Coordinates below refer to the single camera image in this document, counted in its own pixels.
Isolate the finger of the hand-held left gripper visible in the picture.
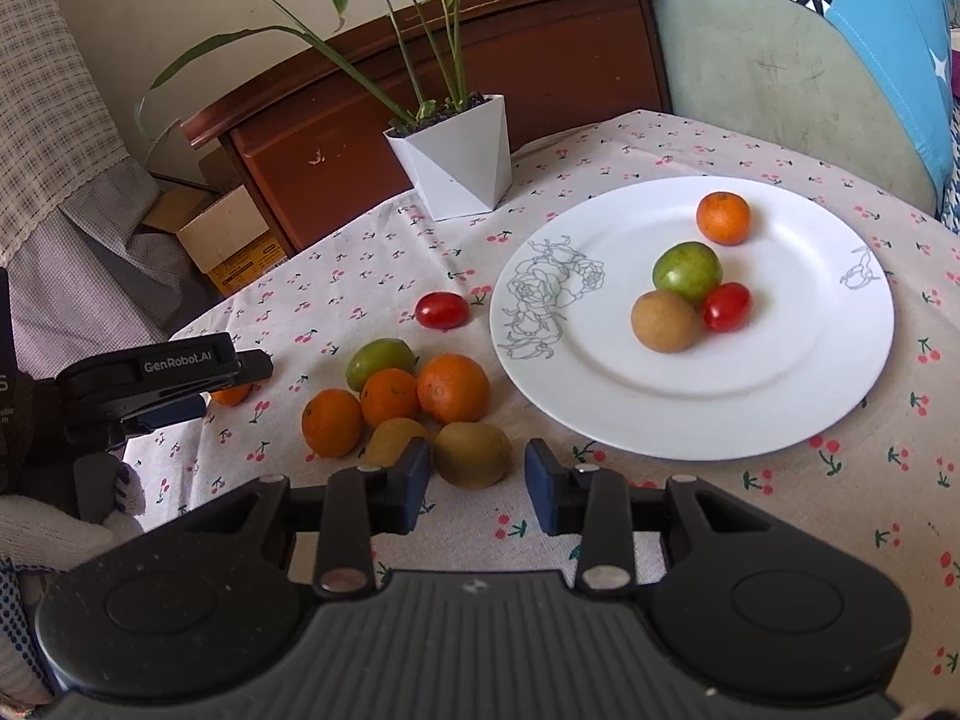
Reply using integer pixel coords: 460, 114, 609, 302
112, 394, 208, 454
57, 332, 273, 418

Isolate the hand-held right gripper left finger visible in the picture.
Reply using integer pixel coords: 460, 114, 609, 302
216, 437, 434, 599

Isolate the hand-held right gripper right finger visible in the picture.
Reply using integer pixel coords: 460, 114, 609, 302
523, 437, 760, 593

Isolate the white plate with flower drawing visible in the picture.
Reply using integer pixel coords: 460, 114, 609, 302
489, 175, 896, 461

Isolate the person's left hand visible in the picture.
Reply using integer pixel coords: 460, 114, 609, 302
0, 463, 145, 587

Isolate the brown kiwi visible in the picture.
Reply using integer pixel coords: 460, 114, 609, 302
363, 418, 431, 467
631, 290, 704, 353
433, 421, 513, 490

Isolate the large orange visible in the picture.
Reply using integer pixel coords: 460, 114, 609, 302
417, 353, 491, 425

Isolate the green fruit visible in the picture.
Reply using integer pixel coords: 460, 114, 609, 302
345, 338, 418, 392
652, 241, 723, 301

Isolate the cardboard box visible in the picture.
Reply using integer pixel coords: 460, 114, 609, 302
141, 184, 295, 298

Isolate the red cherry tomato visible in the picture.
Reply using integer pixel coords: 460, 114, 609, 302
415, 292, 471, 330
701, 282, 753, 333

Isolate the blue dotted cloth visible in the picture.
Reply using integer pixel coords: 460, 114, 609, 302
0, 556, 47, 710

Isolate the cherry print tablecloth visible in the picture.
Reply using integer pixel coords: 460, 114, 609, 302
120, 109, 960, 720

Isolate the dark wooden headboard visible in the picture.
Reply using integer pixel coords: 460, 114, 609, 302
180, 0, 674, 254

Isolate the checked beige cloth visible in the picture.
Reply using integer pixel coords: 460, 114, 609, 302
0, 0, 218, 380

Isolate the white geometric plant pot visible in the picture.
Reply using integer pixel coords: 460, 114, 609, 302
384, 94, 515, 222

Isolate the green leafy plant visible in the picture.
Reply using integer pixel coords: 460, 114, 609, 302
135, 0, 520, 137

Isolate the green cushion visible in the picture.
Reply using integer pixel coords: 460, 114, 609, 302
651, 0, 940, 220

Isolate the blue printed pillow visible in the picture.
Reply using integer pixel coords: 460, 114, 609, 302
520, 0, 960, 235

